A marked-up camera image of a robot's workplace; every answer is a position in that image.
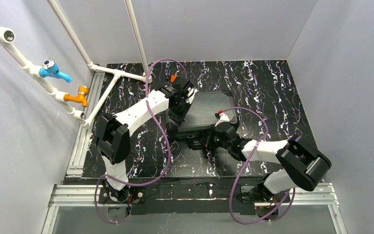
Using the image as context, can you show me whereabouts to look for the black poker set case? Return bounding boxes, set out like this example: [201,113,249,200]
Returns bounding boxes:
[166,90,236,150]

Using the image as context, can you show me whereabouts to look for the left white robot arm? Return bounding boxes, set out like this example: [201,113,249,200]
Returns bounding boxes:
[94,76,198,203]

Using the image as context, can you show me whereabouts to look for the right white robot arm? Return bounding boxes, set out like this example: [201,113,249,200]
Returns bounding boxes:
[199,122,332,201]

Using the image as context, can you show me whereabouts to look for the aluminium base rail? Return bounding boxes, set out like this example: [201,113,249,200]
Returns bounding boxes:
[42,183,347,234]

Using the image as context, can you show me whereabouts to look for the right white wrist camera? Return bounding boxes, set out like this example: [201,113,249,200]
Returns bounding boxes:
[214,112,230,127]

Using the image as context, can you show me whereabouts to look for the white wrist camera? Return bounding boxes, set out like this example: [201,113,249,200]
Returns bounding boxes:
[186,88,198,104]
[214,112,230,127]

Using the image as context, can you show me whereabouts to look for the orange tap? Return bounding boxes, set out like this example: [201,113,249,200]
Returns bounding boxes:
[63,85,90,107]

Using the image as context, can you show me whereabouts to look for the blue tap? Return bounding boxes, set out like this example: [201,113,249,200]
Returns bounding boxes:
[39,59,72,83]

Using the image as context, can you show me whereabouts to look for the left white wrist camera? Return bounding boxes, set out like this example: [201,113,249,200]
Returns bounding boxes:
[186,88,198,104]

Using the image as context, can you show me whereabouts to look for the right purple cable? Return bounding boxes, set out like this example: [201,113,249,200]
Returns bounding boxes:
[218,107,296,225]

